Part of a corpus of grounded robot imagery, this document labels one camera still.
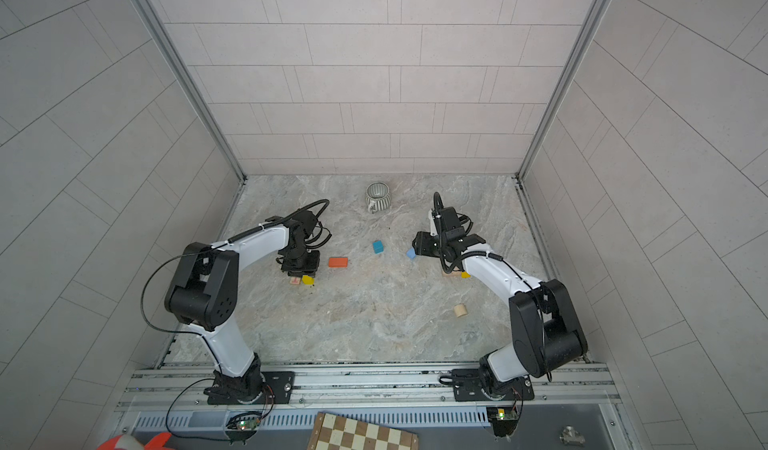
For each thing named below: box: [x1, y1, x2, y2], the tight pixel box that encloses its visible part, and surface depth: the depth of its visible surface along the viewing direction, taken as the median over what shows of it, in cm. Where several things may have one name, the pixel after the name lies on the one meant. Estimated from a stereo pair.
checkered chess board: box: [307, 412, 419, 450], surface depth 64 cm
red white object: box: [96, 432, 172, 450], surface depth 61 cm
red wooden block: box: [328, 257, 349, 268], surface depth 96 cm
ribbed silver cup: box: [365, 182, 391, 214], surface depth 104 cm
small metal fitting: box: [559, 424, 586, 447], surface depth 65 cm
